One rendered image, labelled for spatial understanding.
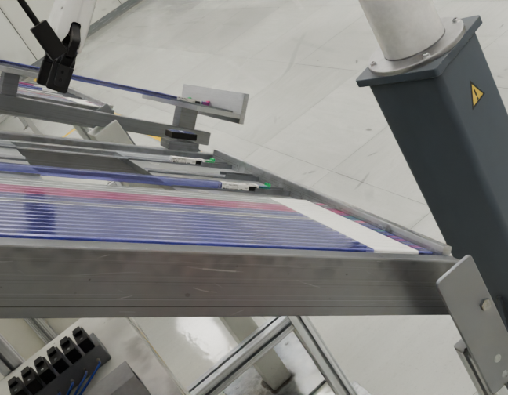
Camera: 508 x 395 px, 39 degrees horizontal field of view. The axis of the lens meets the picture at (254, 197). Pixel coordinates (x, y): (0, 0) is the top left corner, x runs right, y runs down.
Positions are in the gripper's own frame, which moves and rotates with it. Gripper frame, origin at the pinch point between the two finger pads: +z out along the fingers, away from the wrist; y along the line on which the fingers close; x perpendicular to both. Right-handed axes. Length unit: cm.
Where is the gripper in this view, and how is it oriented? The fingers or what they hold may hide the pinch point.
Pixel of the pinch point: (52, 82)
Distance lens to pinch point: 118.2
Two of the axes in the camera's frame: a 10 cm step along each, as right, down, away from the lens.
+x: 8.5, 2.4, 4.7
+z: -3.1, 9.5, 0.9
